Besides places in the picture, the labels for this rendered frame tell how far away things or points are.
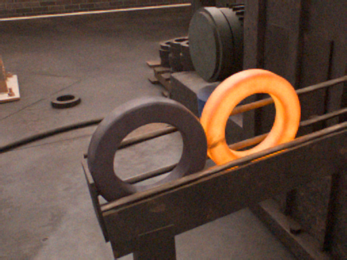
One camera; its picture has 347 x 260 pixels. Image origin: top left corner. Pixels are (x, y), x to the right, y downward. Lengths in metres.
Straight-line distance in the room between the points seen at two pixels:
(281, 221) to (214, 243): 0.25
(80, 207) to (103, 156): 1.16
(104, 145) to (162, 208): 0.14
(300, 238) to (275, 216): 0.14
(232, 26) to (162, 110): 1.42
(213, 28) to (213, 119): 1.34
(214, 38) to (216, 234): 0.91
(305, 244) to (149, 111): 0.93
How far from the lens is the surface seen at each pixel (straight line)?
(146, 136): 0.67
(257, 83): 0.65
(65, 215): 1.72
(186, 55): 2.48
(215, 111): 0.63
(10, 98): 3.06
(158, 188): 0.62
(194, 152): 0.64
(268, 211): 1.52
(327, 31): 1.15
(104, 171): 0.60
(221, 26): 1.94
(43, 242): 1.62
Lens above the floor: 0.97
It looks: 24 degrees down
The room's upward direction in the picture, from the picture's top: 1 degrees counter-clockwise
